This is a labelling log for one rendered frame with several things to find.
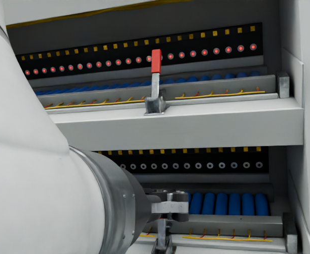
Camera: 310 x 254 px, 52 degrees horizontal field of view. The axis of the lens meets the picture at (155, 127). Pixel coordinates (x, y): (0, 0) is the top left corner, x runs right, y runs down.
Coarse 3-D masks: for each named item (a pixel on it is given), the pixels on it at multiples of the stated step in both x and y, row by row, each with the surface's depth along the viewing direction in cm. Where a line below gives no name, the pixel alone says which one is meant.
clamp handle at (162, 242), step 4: (160, 220) 43; (164, 220) 43; (160, 224) 43; (164, 224) 42; (160, 228) 42; (164, 228) 42; (160, 232) 42; (164, 232) 42; (160, 236) 42; (164, 236) 42; (160, 240) 42; (164, 240) 42; (160, 244) 42; (164, 244) 42
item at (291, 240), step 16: (144, 176) 59; (160, 176) 58; (176, 176) 57; (192, 176) 56; (208, 176) 56; (224, 176) 55; (240, 176) 54; (256, 176) 53; (288, 176) 51; (288, 192) 52; (272, 208) 50; (288, 208) 50; (288, 224) 42; (304, 224) 38; (192, 240) 45; (208, 240) 45; (224, 240) 44; (272, 240) 43; (288, 240) 40; (304, 240) 38
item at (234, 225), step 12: (192, 216) 47; (204, 216) 47; (216, 216) 46; (228, 216) 46; (240, 216) 45; (252, 216) 45; (264, 216) 45; (276, 216) 44; (144, 228) 48; (156, 228) 48; (180, 228) 47; (192, 228) 46; (204, 228) 46; (216, 228) 45; (228, 228) 45; (240, 228) 44; (252, 228) 44; (264, 228) 43; (276, 228) 43; (240, 240) 43; (252, 240) 42; (264, 240) 42
